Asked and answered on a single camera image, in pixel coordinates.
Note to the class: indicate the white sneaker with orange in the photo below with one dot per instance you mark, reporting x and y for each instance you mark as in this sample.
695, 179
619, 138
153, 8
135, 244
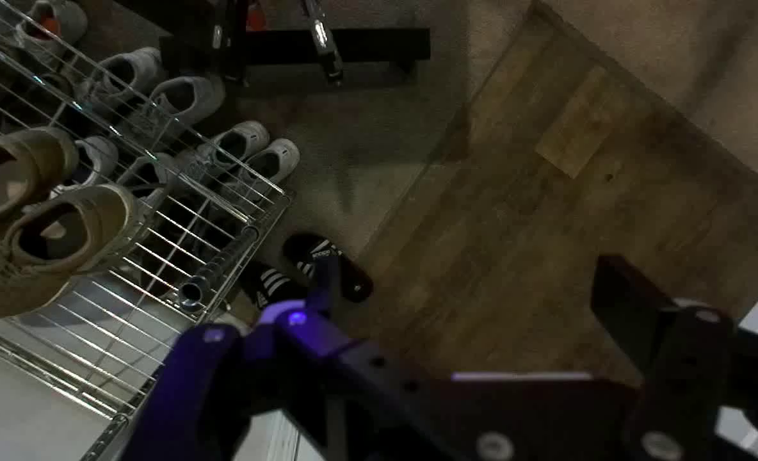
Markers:
54, 21

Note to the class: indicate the shiny metal rod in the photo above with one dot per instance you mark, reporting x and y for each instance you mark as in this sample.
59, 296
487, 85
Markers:
322, 40

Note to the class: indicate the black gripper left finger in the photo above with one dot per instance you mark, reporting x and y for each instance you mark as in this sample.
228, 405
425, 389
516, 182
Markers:
201, 386

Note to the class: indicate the tan suede shoe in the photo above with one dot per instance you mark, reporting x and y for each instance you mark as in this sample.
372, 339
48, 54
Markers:
63, 240
28, 171

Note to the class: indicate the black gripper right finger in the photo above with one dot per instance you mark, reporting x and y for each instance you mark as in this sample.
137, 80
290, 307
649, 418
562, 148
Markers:
687, 374

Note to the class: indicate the black white-striped slide sandal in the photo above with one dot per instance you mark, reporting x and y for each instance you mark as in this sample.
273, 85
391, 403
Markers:
311, 249
267, 284

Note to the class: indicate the black metal stand base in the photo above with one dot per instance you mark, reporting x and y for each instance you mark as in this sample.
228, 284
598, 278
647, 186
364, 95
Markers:
345, 45

